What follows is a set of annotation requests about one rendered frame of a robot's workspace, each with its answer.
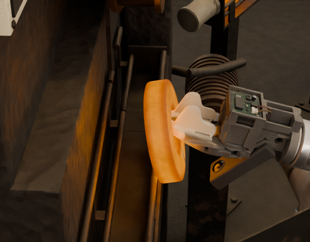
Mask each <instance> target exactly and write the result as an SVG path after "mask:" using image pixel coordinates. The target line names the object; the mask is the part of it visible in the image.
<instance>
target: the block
mask: <svg viewBox="0 0 310 242"><path fill-rule="evenodd" d="M122 11H123V39H124V59H123V61H128V57H129V45H135V46H166V47H167V55H169V80H170V82H171V81H172V42H173V0H165V5H164V11H163V13H155V8H154V7H146V6H124V7H123V10H122Z"/></svg>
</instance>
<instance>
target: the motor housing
mask: <svg viewBox="0 0 310 242"><path fill-rule="evenodd" d="M226 62H230V60H229V59H228V58H226V57H224V56H222V55H219V54H205V55H202V56H199V57H198V58H196V59H195V60H194V61H193V62H192V63H191V64H190V66H189V67H188V69H192V68H202V67H213V66H217V65H220V64H223V63H226ZM230 85H234V86H238V87H239V84H238V72H237V70H234V71H231V72H229V73H227V72H224V73H220V74H217V75H210V76H202V77H193V78H185V95H186V94H187V93H189V92H196V93H198V94H199V95H200V97H201V102H202V105H203V106H204V107H208V108H211V109H213V110H214V111H215V112H217V113H219V114H220V112H221V110H220V108H221V106H222V103H223V101H224V98H226V95H227V92H228V90H229V87H230ZM219 158H221V157H220V156H213V155H209V154H207V153H204V152H202V151H199V150H198V149H196V148H194V147H192V146H190V147H189V174H188V201H187V227H186V242H225V231H226V218H227V202H228V190H229V184H228V185H227V186H225V187H223V188H222V189H217V188H216V187H215V186H213V185H212V184H211V183H210V168H211V164H212V163H213V162H215V161H216V160H218V159H219Z"/></svg>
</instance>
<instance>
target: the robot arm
mask: <svg viewBox="0 0 310 242"><path fill-rule="evenodd" d="M236 90H241V91H245V92H249V93H252V95H248V94H244V93H240V92H236ZM220 110H221V112H220V114H219V113H217V112H215V111H214V110H213V109H211V108H208V107H204V106H203V105H202V102H201V97H200V95H199V94H198V93H196V92H189V93H187V94H186V95H185V97H184V98H183V99H182V100H181V102H180V103H179V104H178V106H177V107H176V109H175V110H172V111H171V122H172V131H173V135H174V136H176V137H177V138H178V139H180V140H182V141H184V143H186V144H188V145H190V146H192V147H194V148H196V149H198V150H199V151H202V152H204V153H207V154H209V155H213V156H220V157H221V158H219V159H218V160H216V161H215V162H213V163H212V164H211V168H210V183H211V184H212V185H213V186H215V187H216V188H217V189H222V188H223V187H225V186H227V185H228V184H230V183H232V182H233V181H235V180H236V179H238V178H240V177H241V176H243V175H244V174H246V173H248V172H249V171H251V170H253V169H254V168H256V167H258V166H259V165H261V164H262V163H264V162H266V161H268V160H269V159H271V158H272V157H274V156H275V158H276V161H277V162H278V163H279V164H280V165H281V166H282V168H283V170H284V172H285V174H286V176H287V178H288V180H289V183H290V186H291V188H292V190H293V192H294V194H295V196H296V198H297V200H298V202H299V205H298V207H297V208H296V209H295V213H297V212H299V211H301V210H303V209H305V208H307V207H309V206H310V121H308V120H305V119H302V117H301V116H300V114H301V109H300V108H296V107H292V106H288V105H284V104H280V103H276V102H272V101H269V100H265V99H264V98H263V93H261V92H257V91H253V90H249V89H246V88H242V87H238V86H234V85H230V87H229V90H228V92H227V95H226V98H224V101H223V103H222V106H221V108H220Z"/></svg>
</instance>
